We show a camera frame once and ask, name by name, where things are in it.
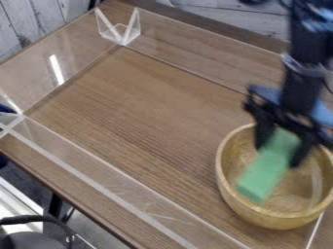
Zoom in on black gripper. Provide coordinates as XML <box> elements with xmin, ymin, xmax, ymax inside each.
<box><xmin>244</xmin><ymin>53</ymin><xmax>333</xmax><ymax>167</ymax></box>

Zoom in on green rectangular block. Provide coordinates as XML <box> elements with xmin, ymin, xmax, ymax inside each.
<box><xmin>236</xmin><ymin>128</ymin><xmax>301</xmax><ymax>204</ymax></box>

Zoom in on brown wooden bowl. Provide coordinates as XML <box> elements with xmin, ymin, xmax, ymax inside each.
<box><xmin>214</xmin><ymin>124</ymin><xmax>333</xmax><ymax>230</ymax></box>

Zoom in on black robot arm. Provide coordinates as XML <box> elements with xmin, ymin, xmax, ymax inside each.
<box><xmin>245</xmin><ymin>0</ymin><xmax>333</xmax><ymax>167</ymax></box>

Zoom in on clear acrylic barrier walls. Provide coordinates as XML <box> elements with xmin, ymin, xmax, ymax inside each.
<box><xmin>0</xmin><ymin>5</ymin><xmax>333</xmax><ymax>249</ymax></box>

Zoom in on black table leg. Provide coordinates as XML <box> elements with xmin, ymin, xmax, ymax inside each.
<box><xmin>48</xmin><ymin>194</ymin><xmax>64</xmax><ymax>218</ymax></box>

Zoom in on blue object at edge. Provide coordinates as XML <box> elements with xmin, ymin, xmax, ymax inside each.
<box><xmin>0</xmin><ymin>103</ymin><xmax>18</xmax><ymax>114</ymax></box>

